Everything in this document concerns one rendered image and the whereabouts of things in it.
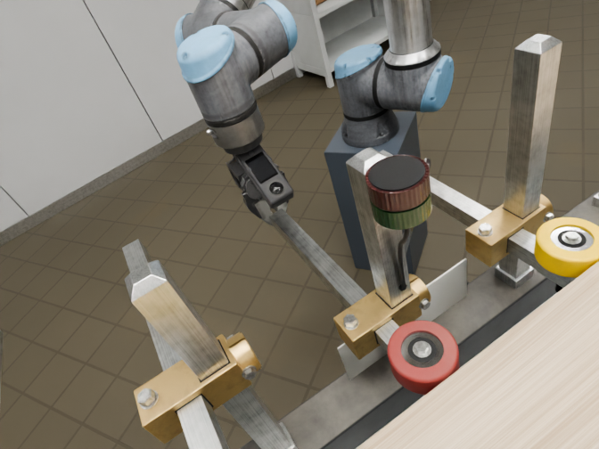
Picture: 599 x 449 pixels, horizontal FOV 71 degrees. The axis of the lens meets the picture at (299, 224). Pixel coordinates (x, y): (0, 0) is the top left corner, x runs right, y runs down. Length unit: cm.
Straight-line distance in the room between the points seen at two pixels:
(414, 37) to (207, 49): 67
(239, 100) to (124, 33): 241
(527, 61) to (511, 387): 37
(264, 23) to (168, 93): 248
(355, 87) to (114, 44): 201
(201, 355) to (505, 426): 31
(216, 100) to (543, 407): 56
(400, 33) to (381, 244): 77
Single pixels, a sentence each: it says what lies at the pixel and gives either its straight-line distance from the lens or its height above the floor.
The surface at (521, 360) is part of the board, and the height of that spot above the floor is 90.
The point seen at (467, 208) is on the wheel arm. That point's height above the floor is 86.
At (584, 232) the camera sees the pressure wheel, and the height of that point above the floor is 90.
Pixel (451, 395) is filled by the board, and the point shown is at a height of 90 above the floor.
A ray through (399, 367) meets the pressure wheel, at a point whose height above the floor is 91.
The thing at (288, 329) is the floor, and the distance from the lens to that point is 171.
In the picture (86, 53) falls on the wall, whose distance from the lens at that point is 302.
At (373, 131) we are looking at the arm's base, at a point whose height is 65.
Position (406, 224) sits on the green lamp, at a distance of 42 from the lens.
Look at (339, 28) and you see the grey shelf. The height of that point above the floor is 19.
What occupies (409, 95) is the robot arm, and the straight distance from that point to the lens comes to 124.
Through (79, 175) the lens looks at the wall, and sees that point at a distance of 320.
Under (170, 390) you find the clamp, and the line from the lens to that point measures 51.
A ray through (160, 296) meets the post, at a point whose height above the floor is 110.
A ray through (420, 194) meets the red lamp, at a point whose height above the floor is 110.
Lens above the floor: 136
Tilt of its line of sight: 41 degrees down
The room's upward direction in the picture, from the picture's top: 20 degrees counter-clockwise
